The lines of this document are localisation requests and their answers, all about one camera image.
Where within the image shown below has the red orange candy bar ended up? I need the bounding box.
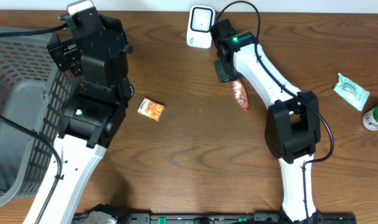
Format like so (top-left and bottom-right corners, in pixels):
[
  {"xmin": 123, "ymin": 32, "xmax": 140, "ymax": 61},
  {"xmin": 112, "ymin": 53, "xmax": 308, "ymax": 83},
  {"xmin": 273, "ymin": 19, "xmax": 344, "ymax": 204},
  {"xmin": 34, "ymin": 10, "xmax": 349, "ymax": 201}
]
[{"xmin": 232, "ymin": 80, "xmax": 249, "ymax": 110}]

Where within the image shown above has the orange snack packet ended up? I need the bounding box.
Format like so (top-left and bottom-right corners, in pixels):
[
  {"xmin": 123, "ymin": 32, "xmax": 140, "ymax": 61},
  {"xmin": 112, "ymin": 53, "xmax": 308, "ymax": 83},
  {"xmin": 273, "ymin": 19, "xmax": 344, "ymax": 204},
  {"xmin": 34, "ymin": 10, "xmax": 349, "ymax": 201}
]
[{"xmin": 138, "ymin": 98, "xmax": 164, "ymax": 121}]

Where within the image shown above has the teal wet wipes pack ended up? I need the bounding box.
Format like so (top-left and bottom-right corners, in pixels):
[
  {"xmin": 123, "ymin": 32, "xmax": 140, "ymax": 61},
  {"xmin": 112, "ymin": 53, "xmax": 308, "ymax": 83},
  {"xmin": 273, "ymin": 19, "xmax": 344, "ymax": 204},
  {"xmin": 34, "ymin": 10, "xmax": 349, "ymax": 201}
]
[{"xmin": 333, "ymin": 73, "xmax": 370, "ymax": 111}]

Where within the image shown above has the green lid white jar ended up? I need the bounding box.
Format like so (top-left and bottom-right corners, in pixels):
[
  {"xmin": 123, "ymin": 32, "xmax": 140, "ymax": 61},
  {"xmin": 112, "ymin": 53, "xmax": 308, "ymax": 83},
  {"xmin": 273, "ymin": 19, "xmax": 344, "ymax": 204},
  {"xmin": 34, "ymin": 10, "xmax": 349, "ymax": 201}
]
[{"xmin": 362, "ymin": 106, "xmax": 378, "ymax": 131}]

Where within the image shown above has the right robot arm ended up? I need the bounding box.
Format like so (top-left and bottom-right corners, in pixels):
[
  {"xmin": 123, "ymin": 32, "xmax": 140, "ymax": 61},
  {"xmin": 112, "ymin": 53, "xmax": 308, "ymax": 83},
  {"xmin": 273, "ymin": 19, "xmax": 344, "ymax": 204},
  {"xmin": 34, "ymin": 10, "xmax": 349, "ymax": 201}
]
[{"xmin": 210, "ymin": 19, "xmax": 320, "ymax": 223}]

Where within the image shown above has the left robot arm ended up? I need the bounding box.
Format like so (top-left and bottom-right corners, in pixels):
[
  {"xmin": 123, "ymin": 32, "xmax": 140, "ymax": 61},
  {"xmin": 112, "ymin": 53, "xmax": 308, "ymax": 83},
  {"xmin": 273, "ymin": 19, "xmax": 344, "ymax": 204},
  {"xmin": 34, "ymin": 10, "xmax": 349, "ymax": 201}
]
[{"xmin": 25, "ymin": 1, "xmax": 135, "ymax": 223}]

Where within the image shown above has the white barcode scanner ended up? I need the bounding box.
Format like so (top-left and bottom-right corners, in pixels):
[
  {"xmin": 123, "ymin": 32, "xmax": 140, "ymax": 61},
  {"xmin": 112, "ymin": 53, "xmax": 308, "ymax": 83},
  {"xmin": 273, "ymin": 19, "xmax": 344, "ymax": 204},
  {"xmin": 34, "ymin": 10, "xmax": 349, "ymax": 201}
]
[{"xmin": 186, "ymin": 5, "xmax": 215, "ymax": 49}]

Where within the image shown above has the grey plastic basket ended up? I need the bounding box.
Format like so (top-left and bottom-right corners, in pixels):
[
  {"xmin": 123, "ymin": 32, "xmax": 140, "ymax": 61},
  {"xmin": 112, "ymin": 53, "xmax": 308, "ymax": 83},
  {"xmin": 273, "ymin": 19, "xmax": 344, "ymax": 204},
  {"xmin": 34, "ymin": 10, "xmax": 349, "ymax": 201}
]
[{"xmin": 0, "ymin": 26, "xmax": 77, "ymax": 211}]

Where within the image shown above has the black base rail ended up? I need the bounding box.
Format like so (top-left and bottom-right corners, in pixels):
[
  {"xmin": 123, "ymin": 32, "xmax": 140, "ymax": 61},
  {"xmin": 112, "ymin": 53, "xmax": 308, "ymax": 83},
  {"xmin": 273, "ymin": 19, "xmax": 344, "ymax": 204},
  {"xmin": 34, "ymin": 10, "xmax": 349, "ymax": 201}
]
[{"xmin": 72, "ymin": 203, "xmax": 357, "ymax": 224}]

